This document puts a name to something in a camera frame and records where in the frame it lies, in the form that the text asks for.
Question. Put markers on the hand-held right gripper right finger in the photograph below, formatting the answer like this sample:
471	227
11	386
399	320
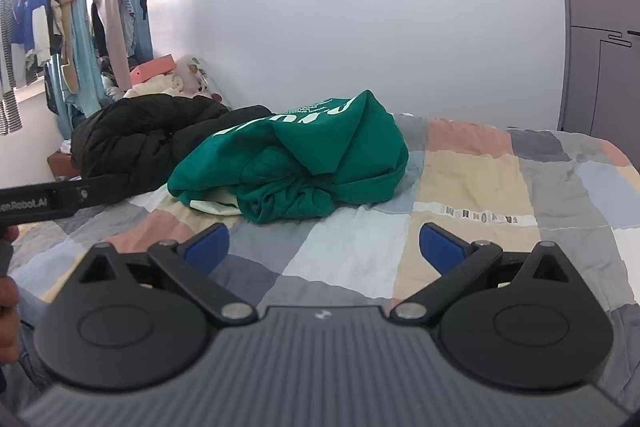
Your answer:
440	247

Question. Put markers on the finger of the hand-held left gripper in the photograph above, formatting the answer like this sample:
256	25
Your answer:
72	197

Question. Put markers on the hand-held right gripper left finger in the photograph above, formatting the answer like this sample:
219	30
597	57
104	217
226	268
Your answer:
209	247

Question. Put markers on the green printed sweatshirt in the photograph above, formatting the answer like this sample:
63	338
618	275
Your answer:
310	157

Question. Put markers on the person's left hand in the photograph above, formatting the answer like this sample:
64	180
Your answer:
9	322

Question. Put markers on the reddish brown box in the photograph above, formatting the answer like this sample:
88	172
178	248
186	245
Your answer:
62	164

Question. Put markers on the black padded jacket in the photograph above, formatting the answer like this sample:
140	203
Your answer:
130	142

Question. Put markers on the patchwork bed sheet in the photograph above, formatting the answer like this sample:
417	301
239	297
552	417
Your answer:
350	252

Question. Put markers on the striped hanging shirt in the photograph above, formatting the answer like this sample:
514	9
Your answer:
7	57

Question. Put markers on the pink box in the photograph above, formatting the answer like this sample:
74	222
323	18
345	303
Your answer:
152	69

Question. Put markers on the beige hanging long-sleeve top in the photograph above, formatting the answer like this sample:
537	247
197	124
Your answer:
111	22

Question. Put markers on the blue and white hanging shirt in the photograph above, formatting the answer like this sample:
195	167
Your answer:
32	17

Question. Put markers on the black hanging sock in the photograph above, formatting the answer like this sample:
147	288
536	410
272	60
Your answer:
145	2

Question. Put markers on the grey door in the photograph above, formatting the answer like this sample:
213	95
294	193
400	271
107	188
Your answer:
605	7

